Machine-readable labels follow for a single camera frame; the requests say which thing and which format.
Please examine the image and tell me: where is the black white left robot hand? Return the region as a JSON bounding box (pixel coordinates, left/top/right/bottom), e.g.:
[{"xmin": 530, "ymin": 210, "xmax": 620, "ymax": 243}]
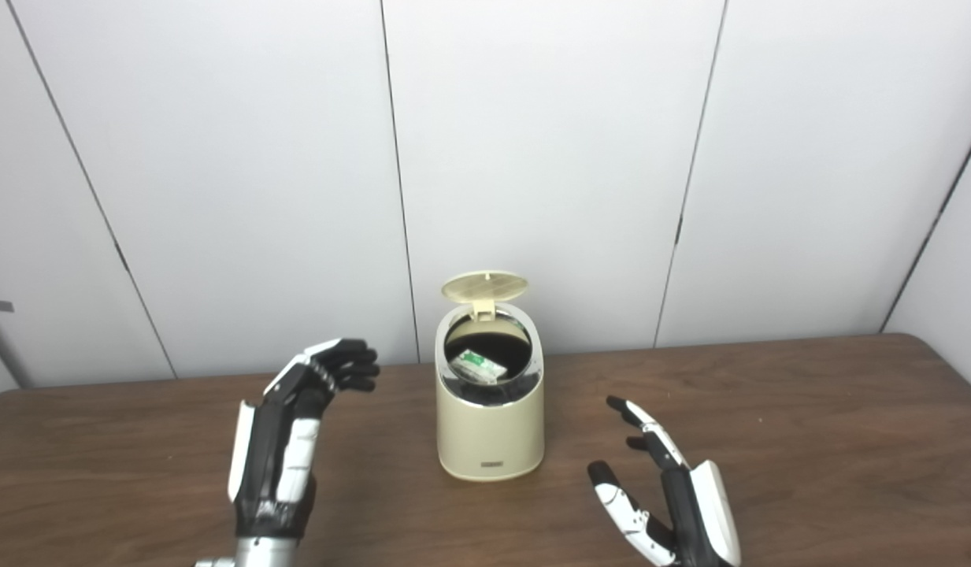
[{"xmin": 227, "ymin": 339, "xmax": 380, "ymax": 541}]

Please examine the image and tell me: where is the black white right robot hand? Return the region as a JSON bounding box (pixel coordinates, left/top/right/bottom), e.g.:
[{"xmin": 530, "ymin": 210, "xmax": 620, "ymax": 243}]
[{"xmin": 587, "ymin": 395, "xmax": 743, "ymax": 567}]

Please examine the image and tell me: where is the green white milk carton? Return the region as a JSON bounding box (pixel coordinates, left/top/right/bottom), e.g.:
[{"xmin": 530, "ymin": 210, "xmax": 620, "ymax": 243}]
[{"xmin": 454, "ymin": 349, "xmax": 508, "ymax": 385}]

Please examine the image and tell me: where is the cream-colored round bin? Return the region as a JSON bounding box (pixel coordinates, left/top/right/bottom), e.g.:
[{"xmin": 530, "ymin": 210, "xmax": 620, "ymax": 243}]
[{"xmin": 435, "ymin": 303, "xmax": 546, "ymax": 482}]

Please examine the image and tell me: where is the cream round bin lid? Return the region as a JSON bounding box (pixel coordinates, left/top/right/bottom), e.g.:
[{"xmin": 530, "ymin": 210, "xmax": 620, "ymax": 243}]
[{"xmin": 441, "ymin": 270, "xmax": 530, "ymax": 321}]

